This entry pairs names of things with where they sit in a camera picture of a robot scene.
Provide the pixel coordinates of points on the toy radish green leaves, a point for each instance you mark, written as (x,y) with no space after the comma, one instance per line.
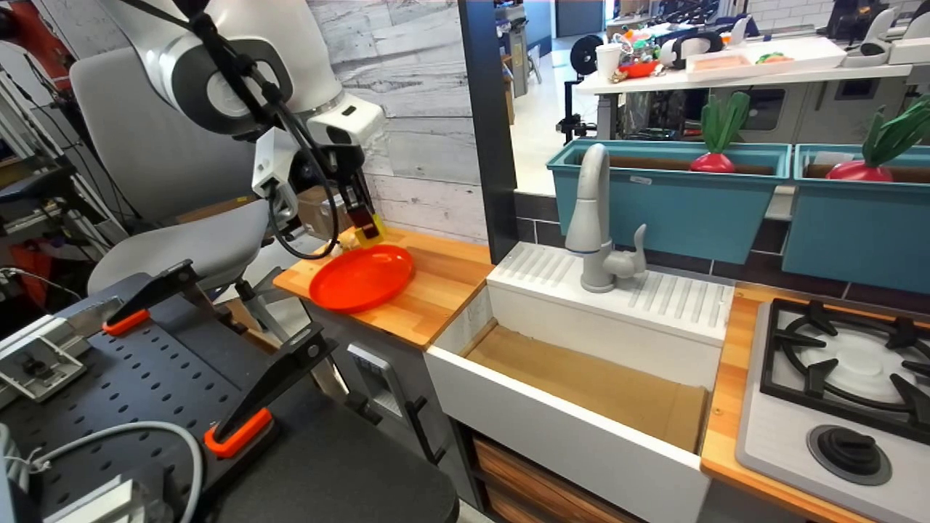
(723,121)
(890,135)

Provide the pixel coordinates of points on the silver metal bracket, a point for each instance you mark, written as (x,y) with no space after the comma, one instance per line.
(39,368)

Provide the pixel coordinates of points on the black frame post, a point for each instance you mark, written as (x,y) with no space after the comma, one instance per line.
(485,118)

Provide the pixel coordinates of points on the grey toy stove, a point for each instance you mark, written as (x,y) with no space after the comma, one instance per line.
(774,445)

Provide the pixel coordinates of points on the wooden toy kitchen counter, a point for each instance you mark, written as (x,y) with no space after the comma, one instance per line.
(426,310)

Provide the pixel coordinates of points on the grey toy faucet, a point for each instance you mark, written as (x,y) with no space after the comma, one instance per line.
(591,214)

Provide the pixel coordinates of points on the grey office chair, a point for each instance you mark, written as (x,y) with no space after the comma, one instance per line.
(146,156)

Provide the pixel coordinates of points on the metal storage rack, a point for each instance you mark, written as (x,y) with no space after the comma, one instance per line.
(39,192)

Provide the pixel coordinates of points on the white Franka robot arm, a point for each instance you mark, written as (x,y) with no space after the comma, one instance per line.
(293,47)

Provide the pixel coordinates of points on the white cluttered table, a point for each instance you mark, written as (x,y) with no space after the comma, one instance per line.
(737,76)

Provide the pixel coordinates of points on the teal planter box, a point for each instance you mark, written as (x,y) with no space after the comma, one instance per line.
(679,214)
(852,233)

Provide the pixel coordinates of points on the white toy sink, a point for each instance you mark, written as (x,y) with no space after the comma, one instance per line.
(563,437)

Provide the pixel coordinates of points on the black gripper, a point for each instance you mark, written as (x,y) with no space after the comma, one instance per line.
(331,176)

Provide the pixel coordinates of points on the white wrist mount plate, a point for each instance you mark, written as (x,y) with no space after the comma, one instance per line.
(348,118)

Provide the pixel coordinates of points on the orange plate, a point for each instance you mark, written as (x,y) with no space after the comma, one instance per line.
(365,276)

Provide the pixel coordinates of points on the black perforated board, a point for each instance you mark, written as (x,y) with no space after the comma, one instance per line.
(126,379)

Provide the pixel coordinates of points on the cardboard box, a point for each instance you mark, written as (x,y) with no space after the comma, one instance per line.
(309,217)

